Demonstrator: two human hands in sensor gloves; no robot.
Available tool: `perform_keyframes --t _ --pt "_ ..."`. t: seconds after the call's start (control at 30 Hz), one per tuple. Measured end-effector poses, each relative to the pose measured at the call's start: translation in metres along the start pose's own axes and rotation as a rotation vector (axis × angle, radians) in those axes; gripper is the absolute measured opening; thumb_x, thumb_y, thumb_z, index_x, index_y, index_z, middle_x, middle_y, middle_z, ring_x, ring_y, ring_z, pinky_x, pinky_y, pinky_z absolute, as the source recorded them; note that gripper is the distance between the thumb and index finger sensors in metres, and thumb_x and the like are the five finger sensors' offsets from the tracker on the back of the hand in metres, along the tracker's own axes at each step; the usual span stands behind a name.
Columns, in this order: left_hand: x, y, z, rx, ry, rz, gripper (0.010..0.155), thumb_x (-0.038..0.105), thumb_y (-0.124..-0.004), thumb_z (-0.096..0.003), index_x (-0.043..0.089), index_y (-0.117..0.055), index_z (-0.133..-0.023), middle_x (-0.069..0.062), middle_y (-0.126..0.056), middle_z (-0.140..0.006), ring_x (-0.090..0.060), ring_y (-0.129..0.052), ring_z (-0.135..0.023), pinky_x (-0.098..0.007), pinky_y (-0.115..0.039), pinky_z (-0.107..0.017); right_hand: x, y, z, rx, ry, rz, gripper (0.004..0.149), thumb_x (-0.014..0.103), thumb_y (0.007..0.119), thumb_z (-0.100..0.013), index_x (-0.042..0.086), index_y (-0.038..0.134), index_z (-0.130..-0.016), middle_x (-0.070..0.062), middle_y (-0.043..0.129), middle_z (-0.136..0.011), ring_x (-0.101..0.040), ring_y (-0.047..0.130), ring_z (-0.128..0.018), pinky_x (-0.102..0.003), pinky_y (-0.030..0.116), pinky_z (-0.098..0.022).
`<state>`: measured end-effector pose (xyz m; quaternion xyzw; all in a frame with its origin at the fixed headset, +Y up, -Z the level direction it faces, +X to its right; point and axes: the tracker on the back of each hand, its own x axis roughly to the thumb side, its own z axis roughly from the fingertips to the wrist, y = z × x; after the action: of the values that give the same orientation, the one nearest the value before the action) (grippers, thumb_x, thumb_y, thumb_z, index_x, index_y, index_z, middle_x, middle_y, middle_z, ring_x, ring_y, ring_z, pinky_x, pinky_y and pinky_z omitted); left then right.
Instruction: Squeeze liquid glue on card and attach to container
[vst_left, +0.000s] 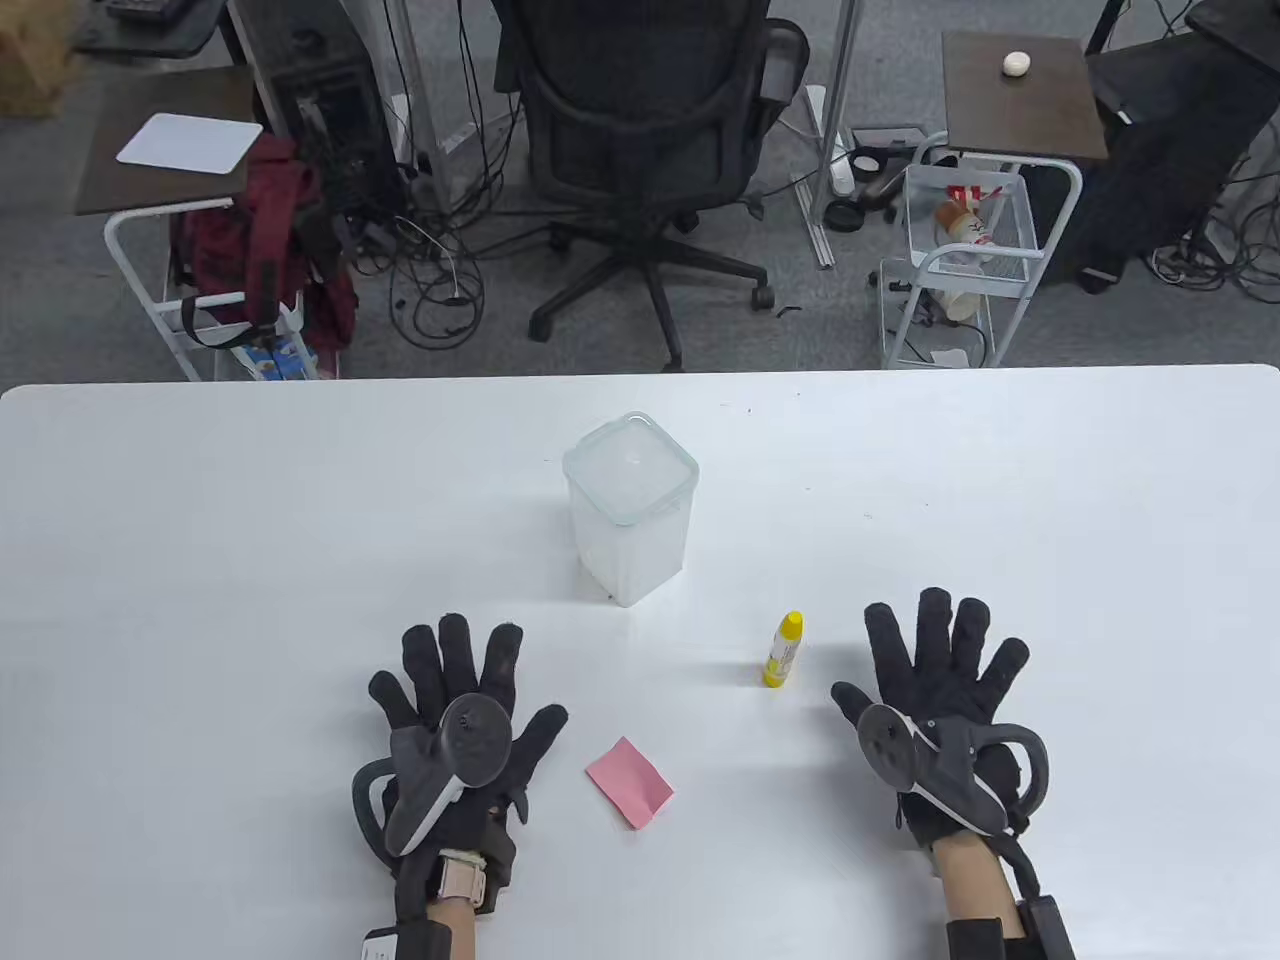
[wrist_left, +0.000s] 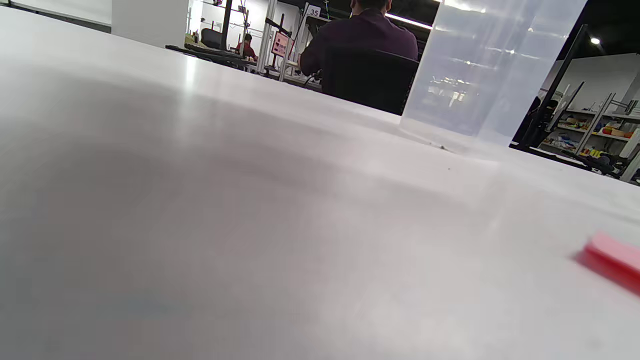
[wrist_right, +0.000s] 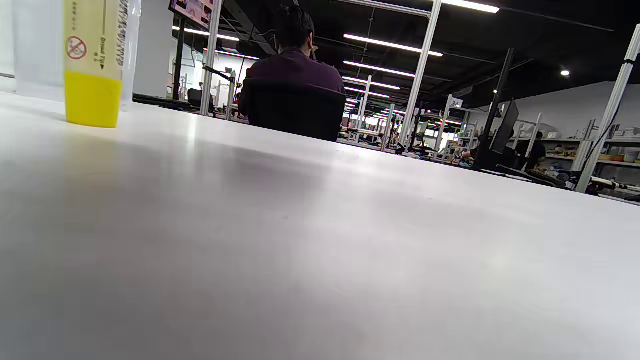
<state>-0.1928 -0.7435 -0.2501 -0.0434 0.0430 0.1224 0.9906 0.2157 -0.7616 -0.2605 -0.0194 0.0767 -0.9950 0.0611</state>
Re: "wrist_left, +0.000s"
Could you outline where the clear plastic container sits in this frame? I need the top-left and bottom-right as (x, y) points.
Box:
(400, 0), (589, 152)

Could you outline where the pink paper card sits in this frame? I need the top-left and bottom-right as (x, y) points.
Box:
(574, 230), (640, 297)

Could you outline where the pink sign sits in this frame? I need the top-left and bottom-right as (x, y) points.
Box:
(271, 30), (292, 59)

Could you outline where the white metal shelf rack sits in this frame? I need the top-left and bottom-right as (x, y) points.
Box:
(539, 80), (640, 184)

